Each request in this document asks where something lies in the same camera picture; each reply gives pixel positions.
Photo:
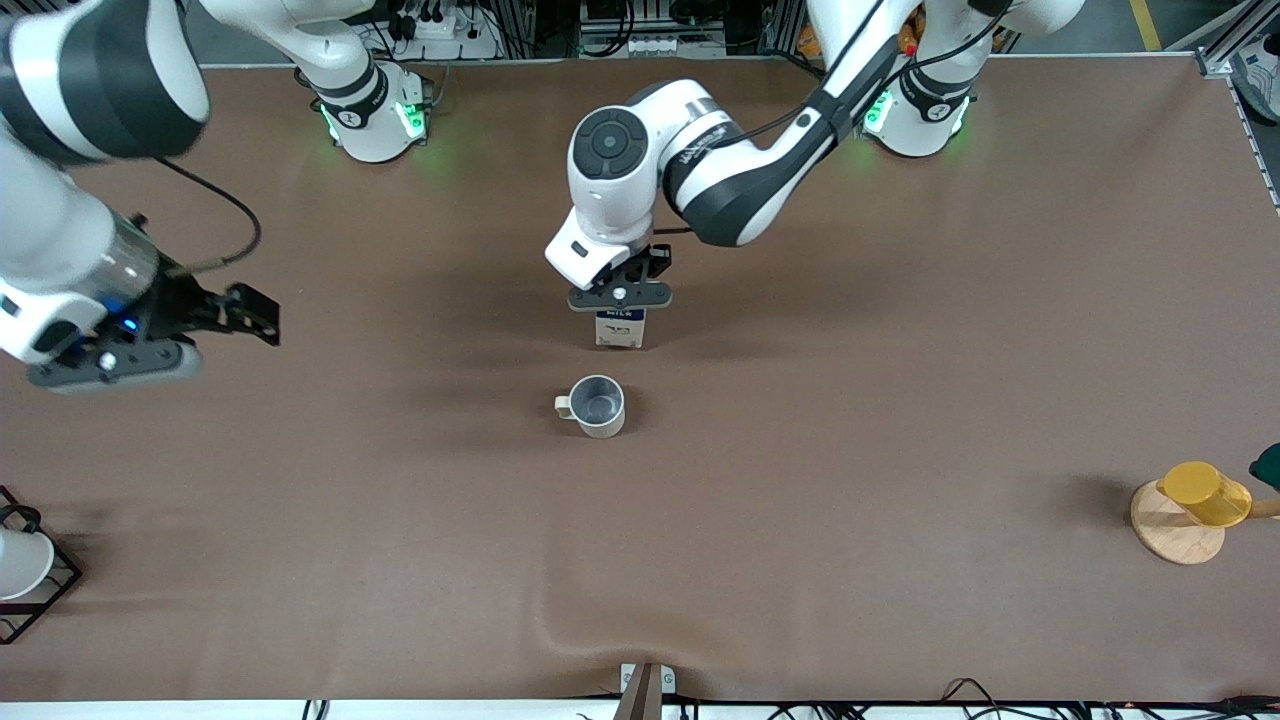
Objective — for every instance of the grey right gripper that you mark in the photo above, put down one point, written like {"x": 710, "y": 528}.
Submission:
{"x": 178, "y": 303}

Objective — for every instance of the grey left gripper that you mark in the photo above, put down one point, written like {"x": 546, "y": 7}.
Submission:
{"x": 652, "y": 265}

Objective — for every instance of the blue milk carton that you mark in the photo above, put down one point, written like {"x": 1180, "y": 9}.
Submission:
{"x": 620, "y": 330}

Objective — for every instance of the grey ribbed cup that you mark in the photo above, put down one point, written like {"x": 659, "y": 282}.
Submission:
{"x": 598, "y": 408}

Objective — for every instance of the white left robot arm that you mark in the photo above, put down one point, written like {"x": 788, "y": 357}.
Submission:
{"x": 740, "y": 190}

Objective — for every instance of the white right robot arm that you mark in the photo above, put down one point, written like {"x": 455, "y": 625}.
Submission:
{"x": 60, "y": 230}

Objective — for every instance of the white cup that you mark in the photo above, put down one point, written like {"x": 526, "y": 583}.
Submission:
{"x": 20, "y": 562}

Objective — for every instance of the yellow plastic cup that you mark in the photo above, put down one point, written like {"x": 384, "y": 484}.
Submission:
{"x": 1205, "y": 495}

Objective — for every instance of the green plastic cup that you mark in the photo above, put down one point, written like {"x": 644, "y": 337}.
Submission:
{"x": 1268, "y": 467}

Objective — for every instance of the brown table cloth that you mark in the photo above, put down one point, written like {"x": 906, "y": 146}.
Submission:
{"x": 640, "y": 550}

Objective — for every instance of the small white socket strip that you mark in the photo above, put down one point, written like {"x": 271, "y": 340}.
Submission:
{"x": 660, "y": 45}

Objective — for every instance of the white power strip with plugs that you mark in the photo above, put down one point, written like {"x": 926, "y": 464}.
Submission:
{"x": 440, "y": 28}

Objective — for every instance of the wooden mug stand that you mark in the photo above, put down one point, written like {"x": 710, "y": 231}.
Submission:
{"x": 1175, "y": 542}

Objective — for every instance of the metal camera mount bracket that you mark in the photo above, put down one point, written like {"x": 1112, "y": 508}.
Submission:
{"x": 646, "y": 695}

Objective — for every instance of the aluminium frame profile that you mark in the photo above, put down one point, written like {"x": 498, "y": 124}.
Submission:
{"x": 1225, "y": 60}

